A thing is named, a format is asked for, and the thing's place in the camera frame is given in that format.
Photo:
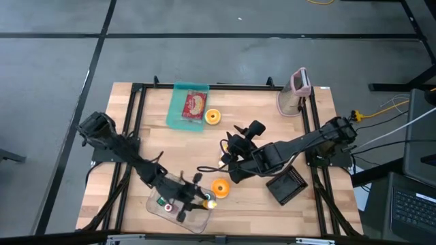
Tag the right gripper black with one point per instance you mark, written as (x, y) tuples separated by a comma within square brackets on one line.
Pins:
[(241, 147)]

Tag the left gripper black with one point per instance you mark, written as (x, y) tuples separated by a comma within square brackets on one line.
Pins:
[(172, 192)]

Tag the green candy colour bottle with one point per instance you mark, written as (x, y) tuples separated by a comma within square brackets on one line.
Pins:
[(207, 196), (160, 201)]

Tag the yellow candy colour bottle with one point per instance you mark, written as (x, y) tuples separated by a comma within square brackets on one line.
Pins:
[(211, 204)]

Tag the red candy colour bottle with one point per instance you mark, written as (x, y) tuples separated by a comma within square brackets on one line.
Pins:
[(168, 207)]

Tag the clear plastic container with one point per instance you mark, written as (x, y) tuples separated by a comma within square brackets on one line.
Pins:
[(194, 223)]

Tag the red snack packet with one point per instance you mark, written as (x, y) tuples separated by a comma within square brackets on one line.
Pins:
[(195, 105)]

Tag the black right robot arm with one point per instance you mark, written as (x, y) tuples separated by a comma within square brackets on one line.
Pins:
[(299, 144)]

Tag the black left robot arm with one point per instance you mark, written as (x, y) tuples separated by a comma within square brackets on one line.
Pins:
[(98, 131)]

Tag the black front crossbeam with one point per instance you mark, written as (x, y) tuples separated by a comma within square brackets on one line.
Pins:
[(218, 239)]

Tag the black ridged box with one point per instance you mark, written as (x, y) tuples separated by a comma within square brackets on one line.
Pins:
[(286, 185)]

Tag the teal plastic tray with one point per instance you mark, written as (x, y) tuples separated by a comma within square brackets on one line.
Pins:
[(177, 112)]

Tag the black stand base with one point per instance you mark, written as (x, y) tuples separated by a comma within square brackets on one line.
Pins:
[(391, 87)]

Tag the grey computer case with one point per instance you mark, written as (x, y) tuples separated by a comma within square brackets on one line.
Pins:
[(420, 136)]

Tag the dark laptop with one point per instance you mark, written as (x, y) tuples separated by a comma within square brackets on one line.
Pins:
[(412, 207)]

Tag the dark stand foot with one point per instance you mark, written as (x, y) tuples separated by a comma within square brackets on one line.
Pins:
[(10, 156)]

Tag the black aluminium table frame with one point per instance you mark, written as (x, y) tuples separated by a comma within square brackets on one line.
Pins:
[(238, 86)]

